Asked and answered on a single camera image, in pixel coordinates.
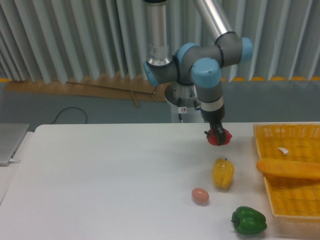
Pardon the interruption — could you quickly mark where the white paper label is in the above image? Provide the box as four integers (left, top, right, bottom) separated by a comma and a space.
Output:
277, 147, 289, 155

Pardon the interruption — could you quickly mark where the silver laptop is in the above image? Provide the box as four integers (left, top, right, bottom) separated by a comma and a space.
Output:
0, 123, 29, 167

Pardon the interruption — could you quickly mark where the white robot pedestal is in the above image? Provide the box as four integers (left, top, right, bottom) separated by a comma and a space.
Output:
164, 82, 208, 124

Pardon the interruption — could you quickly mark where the brown egg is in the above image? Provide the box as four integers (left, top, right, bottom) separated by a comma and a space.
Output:
191, 187, 210, 205

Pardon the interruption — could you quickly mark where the red bell pepper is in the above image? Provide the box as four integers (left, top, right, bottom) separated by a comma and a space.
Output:
204, 129, 233, 146

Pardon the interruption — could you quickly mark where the yellow bell pepper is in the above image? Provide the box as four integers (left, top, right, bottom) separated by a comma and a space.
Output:
211, 158, 235, 190

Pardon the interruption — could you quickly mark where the brown cardboard sheet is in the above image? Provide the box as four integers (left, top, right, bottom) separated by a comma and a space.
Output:
5, 73, 168, 107

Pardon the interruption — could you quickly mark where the yellow woven basket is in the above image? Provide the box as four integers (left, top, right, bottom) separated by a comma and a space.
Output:
253, 122, 320, 222

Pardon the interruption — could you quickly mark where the grey pleated curtain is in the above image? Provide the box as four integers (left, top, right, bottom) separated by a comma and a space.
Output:
0, 0, 320, 83

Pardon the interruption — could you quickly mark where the black floor cable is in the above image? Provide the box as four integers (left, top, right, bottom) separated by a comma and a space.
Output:
48, 106, 88, 125

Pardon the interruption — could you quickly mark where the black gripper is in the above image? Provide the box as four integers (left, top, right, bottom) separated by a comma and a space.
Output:
201, 105, 226, 146

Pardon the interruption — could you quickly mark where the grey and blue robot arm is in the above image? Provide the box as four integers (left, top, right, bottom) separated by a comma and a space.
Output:
143, 0, 254, 146

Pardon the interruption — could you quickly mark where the green bell pepper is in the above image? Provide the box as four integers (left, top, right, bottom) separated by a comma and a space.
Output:
231, 206, 267, 235

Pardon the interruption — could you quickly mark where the orange baguette bread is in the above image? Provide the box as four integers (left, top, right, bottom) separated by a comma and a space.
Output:
256, 158, 320, 180

